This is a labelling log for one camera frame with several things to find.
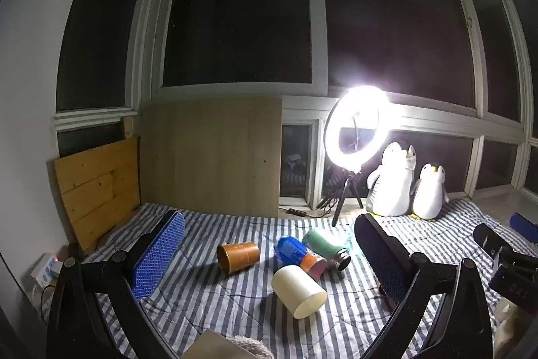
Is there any blue orange soda bottle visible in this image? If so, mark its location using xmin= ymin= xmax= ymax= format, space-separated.
xmin=274 ymin=236 xmax=328 ymax=281

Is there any brown paper cup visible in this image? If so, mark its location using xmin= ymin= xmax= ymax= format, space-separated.
xmin=216 ymin=242 xmax=260 ymax=275

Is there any cream white cup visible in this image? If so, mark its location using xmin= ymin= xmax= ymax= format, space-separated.
xmin=272 ymin=265 xmax=328 ymax=320

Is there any clear plastic water bottle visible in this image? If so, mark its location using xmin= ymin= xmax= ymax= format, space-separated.
xmin=345 ymin=224 xmax=356 ymax=256

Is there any green thermos bottle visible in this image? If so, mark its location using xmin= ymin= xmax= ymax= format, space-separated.
xmin=302 ymin=228 xmax=351 ymax=272

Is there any large penguin plush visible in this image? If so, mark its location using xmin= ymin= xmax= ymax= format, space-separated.
xmin=366 ymin=141 xmax=417 ymax=217

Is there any small penguin plush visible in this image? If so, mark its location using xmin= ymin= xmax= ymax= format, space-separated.
xmin=411 ymin=163 xmax=449 ymax=220

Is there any orange wooden plank board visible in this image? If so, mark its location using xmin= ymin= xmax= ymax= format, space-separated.
xmin=54 ymin=138 xmax=141 ymax=254

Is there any black tripod stand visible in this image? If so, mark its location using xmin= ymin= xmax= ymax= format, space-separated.
xmin=316 ymin=170 xmax=364 ymax=227

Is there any striped blue white quilt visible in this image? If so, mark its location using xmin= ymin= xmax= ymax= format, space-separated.
xmin=39 ymin=196 xmax=538 ymax=359

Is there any pale wooden panel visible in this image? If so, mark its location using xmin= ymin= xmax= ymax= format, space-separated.
xmin=140 ymin=97 xmax=283 ymax=218

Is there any black power strip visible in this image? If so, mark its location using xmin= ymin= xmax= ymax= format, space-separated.
xmin=286 ymin=208 xmax=307 ymax=218

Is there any white power adapter box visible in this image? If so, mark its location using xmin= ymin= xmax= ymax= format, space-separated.
xmin=31 ymin=253 xmax=63 ymax=288

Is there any white ring light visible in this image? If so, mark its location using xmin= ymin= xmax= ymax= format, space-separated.
xmin=324 ymin=85 xmax=392 ymax=173

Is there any white window frame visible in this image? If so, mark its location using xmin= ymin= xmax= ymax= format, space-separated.
xmin=54 ymin=0 xmax=532 ymax=206

